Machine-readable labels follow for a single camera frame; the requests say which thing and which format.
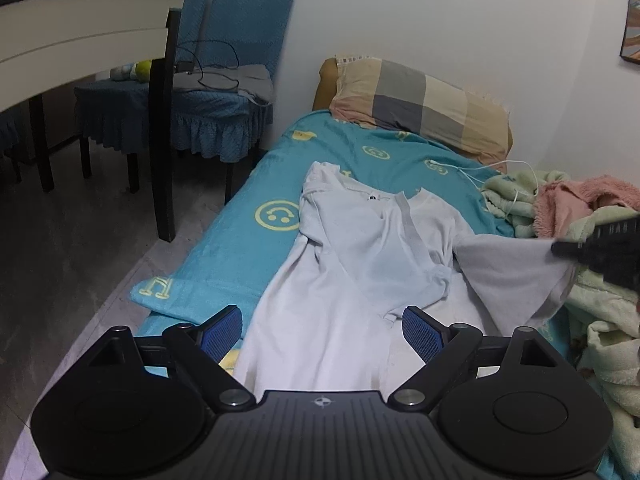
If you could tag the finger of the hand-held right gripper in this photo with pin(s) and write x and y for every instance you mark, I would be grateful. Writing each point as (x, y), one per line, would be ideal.
(567, 250)

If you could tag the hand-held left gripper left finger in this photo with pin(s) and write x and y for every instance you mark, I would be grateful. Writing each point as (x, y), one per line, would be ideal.
(222, 332)

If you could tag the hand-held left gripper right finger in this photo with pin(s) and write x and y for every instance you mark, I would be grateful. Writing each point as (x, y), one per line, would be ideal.
(420, 335)

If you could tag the white t-shirt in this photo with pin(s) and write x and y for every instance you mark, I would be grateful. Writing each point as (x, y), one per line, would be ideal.
(350, 260)

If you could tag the pink plush blanket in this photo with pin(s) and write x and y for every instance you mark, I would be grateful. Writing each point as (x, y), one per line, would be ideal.
(565, 205)

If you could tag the green plush blanket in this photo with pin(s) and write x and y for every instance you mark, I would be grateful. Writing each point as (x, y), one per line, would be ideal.
(615, 320)

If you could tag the teal printed bed sheet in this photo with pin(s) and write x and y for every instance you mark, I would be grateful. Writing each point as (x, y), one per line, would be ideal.
(220, 260)

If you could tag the checkered pillow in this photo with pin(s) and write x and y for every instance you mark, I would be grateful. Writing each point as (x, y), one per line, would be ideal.
(425, 105)

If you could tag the grey cloth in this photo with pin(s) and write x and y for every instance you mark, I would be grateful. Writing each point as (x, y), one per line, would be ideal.
(250, 80)

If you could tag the brown cushion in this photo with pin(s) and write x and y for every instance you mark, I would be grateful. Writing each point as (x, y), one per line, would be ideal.
(325, 85)

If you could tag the black charger adapter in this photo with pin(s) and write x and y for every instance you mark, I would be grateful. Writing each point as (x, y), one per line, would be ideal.
(186, 66)

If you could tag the yellow-green plush toy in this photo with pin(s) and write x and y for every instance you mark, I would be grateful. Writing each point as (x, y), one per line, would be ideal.
(145, 70)

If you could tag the blue fabric covered chair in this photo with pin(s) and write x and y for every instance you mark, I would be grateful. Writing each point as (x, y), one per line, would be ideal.
(192, 10)
(10, 130)
(250, 20)

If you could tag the white and dark table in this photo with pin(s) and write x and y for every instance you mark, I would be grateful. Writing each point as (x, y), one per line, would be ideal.
(75, 25)

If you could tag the framed wall picture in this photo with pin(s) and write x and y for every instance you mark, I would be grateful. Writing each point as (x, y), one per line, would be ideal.
(632, 35)

